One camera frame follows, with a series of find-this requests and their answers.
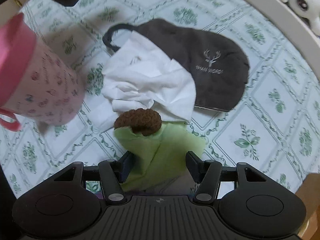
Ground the white cloth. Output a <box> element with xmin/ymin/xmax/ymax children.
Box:
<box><xmin>89</xmin><ymin>31</ymin><xmax>196</xmax><ymax>132</ymax></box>

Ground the white blue flat box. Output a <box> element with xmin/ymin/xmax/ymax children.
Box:
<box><xmin>245</xmin><ymin>0</ymin><xmax>319</xmax><ymax>78</ymax></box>

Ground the pink lidded cup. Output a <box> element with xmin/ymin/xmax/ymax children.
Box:
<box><xmin>1</xmin><ymin>13</ymin><xmax>85</xmax><ymax>132</ymax></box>

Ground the brown cardboard tray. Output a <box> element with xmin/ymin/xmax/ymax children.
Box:
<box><xmin>296</xmin><ymin>173</ymin><xmax>320</xmax><ymax>240</ymax></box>

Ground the dark grey face mask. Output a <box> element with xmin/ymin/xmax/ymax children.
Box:
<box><xmin>103</xmin><ymin>18</ymin><xmax>249</xmax><ymax>112</ymax></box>

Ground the brown hair scrunchie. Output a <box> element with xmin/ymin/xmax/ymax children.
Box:
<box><xmin>114</xmin><ymin>108</ymin><xmax>162</xmax><ymax>136</ymax></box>

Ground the floral tablecloth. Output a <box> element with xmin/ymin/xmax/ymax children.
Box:
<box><xmin>1</xmin><ymin>0</ymin><xmax>319</xmax><ymax>196</ymax></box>

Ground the green cleaning cloth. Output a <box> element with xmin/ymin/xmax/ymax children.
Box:
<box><xmin>114</xmin><ymin>122</ymin><xmax>206</xmax><ymax>192</ymax></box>

